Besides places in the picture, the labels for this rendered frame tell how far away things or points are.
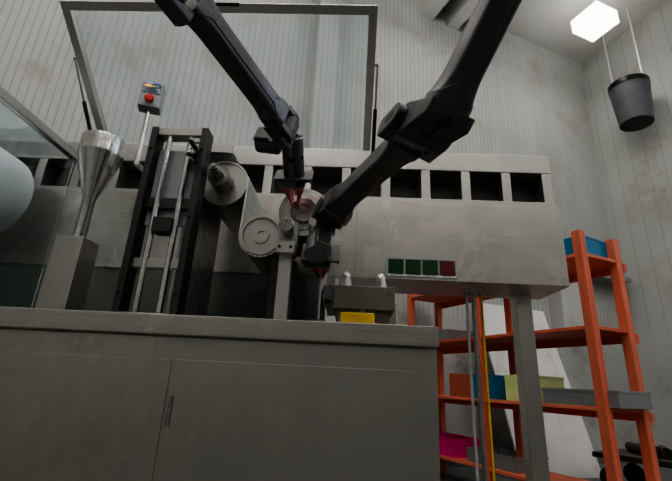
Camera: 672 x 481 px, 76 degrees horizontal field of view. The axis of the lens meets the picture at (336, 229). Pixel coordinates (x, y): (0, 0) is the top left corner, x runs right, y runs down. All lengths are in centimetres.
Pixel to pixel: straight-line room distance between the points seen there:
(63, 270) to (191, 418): 74
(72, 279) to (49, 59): 409
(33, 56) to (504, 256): 482
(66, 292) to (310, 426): 88
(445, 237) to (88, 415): 118
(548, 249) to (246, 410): 120
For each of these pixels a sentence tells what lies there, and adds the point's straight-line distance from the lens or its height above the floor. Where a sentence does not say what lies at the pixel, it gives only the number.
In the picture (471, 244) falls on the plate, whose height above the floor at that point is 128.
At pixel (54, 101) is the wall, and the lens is 514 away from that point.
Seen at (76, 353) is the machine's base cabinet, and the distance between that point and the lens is 105.
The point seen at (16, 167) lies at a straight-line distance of 178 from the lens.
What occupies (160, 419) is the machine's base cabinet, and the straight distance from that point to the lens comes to 96.
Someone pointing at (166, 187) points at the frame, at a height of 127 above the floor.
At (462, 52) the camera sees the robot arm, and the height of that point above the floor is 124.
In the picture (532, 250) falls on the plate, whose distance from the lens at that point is 168.
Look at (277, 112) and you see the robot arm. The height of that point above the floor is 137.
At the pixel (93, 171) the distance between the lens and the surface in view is 160.
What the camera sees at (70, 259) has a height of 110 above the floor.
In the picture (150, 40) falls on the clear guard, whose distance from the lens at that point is 181.
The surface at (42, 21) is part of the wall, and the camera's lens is 568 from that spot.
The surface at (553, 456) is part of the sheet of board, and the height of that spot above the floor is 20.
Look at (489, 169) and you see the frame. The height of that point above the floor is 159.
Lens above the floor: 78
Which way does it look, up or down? 20 degrees up
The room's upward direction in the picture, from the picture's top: 3 degrees clockwise
